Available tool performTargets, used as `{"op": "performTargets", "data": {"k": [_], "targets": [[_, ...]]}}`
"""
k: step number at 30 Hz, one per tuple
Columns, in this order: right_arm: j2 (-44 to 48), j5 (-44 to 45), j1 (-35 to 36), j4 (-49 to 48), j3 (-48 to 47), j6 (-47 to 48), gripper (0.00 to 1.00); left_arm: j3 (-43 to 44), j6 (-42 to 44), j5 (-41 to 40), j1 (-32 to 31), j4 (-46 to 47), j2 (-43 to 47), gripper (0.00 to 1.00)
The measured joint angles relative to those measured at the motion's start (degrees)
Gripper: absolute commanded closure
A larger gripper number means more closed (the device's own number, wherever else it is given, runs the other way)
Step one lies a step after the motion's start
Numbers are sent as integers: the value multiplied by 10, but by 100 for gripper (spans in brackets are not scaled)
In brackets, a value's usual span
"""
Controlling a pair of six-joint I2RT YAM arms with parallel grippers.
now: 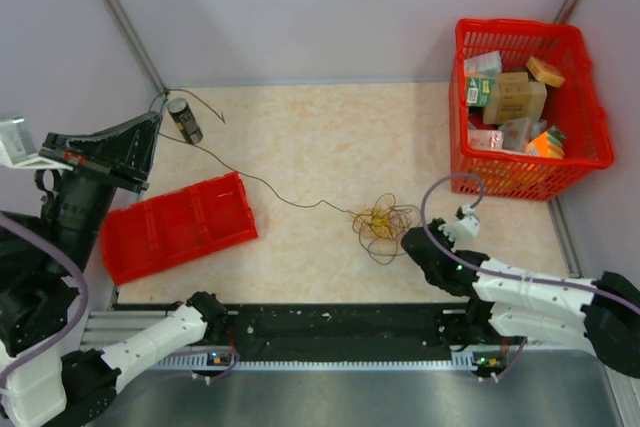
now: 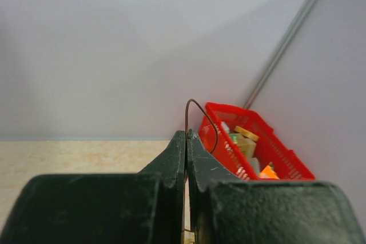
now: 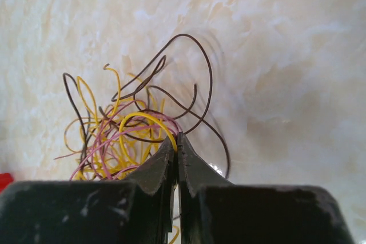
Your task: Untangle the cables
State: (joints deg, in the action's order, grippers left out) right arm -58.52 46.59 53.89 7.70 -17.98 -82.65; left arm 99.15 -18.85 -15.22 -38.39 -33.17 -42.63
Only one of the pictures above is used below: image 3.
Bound cable bundle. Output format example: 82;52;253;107
54;34;231;182

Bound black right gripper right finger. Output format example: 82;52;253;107
177;134;353;243

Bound yellow cable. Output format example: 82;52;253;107
118;111;180;244

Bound red plastic tray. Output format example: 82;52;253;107
0;173;14;192

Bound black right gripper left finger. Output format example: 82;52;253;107
1;139;174;243

